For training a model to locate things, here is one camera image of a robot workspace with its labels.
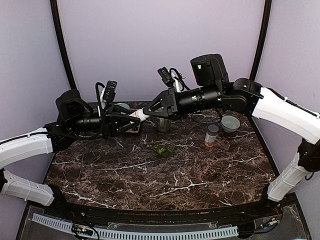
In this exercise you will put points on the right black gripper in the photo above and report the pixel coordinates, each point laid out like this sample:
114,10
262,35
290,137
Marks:
171,104

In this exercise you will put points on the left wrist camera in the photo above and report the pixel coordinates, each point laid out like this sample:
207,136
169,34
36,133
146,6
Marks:
105,95

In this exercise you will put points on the left black frame post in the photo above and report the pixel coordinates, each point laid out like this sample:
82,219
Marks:
61,43

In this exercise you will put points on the right black frame post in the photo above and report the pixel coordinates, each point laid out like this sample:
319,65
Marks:
261,39

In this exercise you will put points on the black front table rail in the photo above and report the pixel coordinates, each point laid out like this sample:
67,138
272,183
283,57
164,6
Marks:
239,214

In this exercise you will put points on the floral square plate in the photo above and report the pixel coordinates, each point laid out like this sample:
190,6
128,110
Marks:
134,130

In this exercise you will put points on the right light green bowl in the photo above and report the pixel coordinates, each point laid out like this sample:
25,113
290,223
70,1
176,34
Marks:
230,123

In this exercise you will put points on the cream coral pattern mug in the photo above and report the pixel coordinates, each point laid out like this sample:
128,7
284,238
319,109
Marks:
162,124

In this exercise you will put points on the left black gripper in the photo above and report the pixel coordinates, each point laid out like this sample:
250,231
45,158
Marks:
111,124

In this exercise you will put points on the left light green bowl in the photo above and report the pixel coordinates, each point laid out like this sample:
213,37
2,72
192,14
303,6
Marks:
122,108

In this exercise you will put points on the black frame post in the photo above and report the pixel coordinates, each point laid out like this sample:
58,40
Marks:
61,43
261,39

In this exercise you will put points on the white slotted cable duct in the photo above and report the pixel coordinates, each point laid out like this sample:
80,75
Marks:
121,231

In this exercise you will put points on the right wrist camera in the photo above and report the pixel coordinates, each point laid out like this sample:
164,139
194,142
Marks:
172,78

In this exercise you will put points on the orange pill bottle grey cap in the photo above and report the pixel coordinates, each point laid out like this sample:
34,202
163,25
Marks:
211,135

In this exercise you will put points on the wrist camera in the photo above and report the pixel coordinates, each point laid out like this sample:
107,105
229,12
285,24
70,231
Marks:
172,78
105,95

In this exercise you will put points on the small white pill bottle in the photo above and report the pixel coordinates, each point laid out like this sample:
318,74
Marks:
140,114

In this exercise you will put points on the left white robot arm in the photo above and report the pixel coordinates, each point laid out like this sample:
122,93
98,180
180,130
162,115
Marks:
77,120

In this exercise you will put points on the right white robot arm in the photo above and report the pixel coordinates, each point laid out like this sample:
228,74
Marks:
251,99

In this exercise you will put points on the light green bowl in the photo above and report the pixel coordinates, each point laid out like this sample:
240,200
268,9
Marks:
230,123
122,108

